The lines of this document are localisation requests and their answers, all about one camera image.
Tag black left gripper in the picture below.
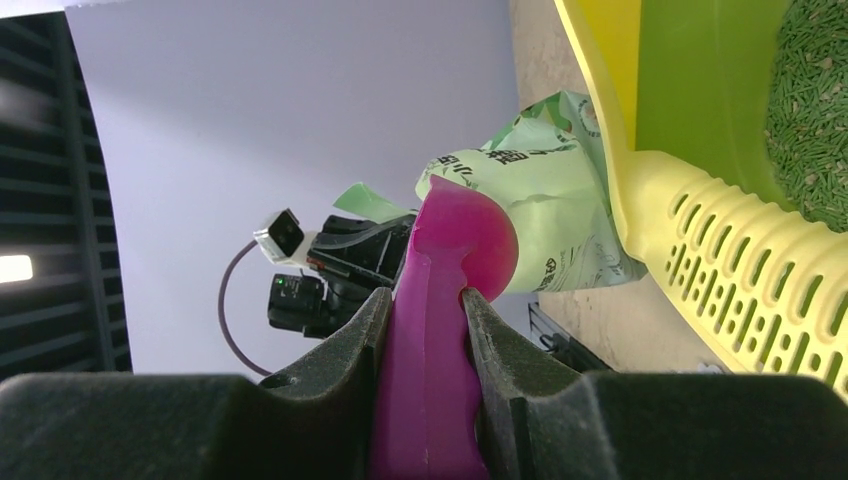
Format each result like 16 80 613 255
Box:
267 214 416 339

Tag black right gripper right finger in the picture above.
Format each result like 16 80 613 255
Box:
462 288 847 479

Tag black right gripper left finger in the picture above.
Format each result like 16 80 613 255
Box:
1 288 392 479

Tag purple plastic litter scoop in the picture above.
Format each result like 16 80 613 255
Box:
367 176 518 479

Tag green cat litter bag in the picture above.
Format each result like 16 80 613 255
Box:
331 89 649 296

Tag yellow sifting litter tray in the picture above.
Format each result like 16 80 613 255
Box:
556 1 847 396

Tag green litter box base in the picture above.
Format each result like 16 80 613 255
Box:
635 0 793 211

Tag green cat litter granules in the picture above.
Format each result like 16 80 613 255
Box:
765 0 847 233

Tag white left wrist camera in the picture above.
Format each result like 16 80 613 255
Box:
252 209 318 268

